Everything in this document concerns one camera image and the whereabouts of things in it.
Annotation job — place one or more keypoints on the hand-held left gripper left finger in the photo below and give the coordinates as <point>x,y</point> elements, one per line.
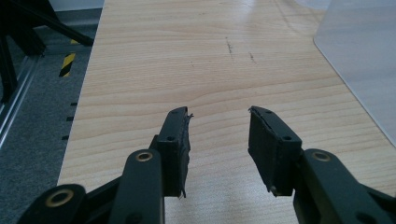
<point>172,149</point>

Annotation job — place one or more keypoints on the black metal stand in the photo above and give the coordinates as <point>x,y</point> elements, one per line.
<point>25,34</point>

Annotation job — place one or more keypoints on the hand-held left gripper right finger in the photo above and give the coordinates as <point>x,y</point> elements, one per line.
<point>277,155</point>

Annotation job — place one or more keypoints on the aluminium floor rail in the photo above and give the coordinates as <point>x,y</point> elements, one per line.
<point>15,93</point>

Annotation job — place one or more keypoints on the yellow black hazard tape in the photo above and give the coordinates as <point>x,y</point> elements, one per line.
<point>67,64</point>

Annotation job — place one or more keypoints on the translucent plastic sheet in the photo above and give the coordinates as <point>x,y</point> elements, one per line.
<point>361,53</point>

